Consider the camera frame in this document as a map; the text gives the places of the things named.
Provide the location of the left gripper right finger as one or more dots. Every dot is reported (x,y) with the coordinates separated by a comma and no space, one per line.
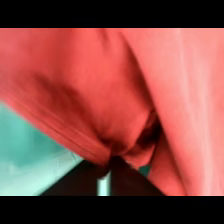
(133,183)

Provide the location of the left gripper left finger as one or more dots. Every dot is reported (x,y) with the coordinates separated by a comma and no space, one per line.
(78,181)

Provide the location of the red T-shirt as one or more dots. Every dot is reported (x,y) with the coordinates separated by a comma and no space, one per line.
(110,83)

